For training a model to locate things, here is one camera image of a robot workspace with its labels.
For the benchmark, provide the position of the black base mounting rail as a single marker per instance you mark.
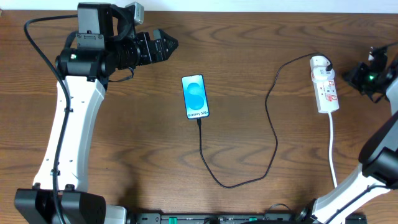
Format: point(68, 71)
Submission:
point(156, 218)

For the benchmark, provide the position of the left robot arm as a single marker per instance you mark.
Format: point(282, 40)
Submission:
point(106, 41)

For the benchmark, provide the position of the white USB charger plug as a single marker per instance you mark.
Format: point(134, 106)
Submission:
point(321, 61)

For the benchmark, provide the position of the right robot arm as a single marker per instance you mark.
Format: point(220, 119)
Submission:
point(376, 173)

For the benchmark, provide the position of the white power strip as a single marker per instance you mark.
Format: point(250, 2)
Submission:
point(325, 90)

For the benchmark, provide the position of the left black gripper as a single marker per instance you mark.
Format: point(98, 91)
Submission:
point(148, 48)

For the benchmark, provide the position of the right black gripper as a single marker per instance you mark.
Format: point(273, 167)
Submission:
point(355, 76)

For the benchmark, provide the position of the blue Samsung Galaxy smartphone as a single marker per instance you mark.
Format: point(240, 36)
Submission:
point(195, 98)

